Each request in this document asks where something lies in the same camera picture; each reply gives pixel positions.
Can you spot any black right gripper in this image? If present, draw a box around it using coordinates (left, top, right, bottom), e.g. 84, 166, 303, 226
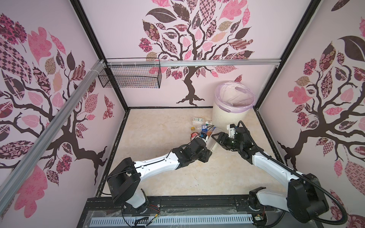
211, 132, 242, 152

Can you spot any yellow cap blue label bottle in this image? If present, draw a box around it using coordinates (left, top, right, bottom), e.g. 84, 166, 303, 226
191, 125, 215, 134

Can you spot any clear bottle white cap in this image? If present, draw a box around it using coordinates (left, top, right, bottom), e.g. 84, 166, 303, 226
206, 127, 224, 153

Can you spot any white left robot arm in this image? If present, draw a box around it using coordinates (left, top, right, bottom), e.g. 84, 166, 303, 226
106, 138, 213, 210

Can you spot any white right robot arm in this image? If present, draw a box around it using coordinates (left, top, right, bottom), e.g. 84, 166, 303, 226
211, 126, 329, 223

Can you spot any white waste bin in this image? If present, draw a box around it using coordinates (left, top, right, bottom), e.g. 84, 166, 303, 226
212, 104, 251, 131

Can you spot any purple bin liner bag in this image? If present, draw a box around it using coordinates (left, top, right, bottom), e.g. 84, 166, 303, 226
214, 81, 256, 114

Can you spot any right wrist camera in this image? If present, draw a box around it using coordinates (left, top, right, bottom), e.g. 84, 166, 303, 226
227, 123, 236, 139

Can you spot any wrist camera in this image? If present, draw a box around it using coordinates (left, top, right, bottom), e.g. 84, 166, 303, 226
227, 123, 236, 139
198, 129, 209, 142

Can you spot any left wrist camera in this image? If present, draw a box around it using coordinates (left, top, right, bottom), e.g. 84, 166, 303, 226
198, 129, 209, 142

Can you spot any white slotted cable duct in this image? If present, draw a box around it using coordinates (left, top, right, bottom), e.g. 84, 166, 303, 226
88, 214, 253, 228

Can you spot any aluminium rail back wall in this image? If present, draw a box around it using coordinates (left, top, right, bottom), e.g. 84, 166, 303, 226
107, 59, 281, 67

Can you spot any aluminium rail wall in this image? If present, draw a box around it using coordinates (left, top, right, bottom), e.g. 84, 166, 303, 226
1, 59, 105, 213
107, 59, 281, 67

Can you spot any black base frame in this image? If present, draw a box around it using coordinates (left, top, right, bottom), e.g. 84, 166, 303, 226
77, 195, 323, 228

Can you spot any black wire basket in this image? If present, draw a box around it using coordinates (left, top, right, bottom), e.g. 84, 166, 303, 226
98, 57, 162, 88

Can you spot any black corrugated cable right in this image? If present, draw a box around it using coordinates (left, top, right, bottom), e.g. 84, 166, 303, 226
236, 120, 348, 228

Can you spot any aluminium rail left wall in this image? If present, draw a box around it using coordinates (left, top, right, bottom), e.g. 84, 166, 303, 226
1, 59, 105, 213

